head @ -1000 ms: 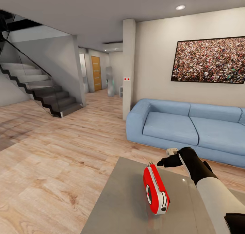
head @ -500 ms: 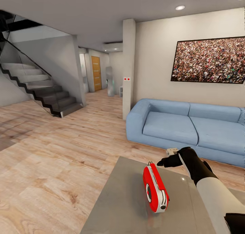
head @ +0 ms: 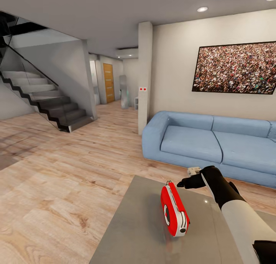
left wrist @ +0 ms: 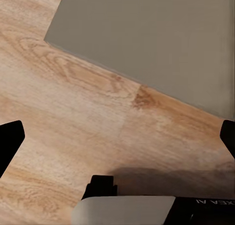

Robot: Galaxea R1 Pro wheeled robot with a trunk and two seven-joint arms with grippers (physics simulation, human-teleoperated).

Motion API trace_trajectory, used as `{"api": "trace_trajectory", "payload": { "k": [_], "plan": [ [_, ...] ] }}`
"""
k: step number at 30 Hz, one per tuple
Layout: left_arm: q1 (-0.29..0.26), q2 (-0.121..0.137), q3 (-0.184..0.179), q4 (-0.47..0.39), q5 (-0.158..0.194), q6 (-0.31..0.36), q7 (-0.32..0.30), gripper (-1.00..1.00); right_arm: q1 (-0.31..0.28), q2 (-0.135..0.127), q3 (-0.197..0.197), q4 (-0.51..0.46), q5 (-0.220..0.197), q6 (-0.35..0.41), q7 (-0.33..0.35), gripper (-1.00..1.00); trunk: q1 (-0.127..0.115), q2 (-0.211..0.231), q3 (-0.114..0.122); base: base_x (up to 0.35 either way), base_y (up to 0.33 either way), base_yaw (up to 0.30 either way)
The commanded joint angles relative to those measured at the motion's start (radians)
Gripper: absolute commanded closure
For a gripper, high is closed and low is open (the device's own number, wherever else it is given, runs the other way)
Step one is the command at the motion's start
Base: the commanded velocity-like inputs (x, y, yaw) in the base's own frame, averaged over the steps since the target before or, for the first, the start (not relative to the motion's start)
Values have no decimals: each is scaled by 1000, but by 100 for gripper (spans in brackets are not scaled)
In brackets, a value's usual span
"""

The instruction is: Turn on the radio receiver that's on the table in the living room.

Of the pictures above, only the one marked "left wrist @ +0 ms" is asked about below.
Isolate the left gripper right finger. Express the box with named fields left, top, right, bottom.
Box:
left=220, top=120, right=235, bottom=159

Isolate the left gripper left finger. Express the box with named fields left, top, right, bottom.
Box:
left=0, top=120, right=25, bottom=178

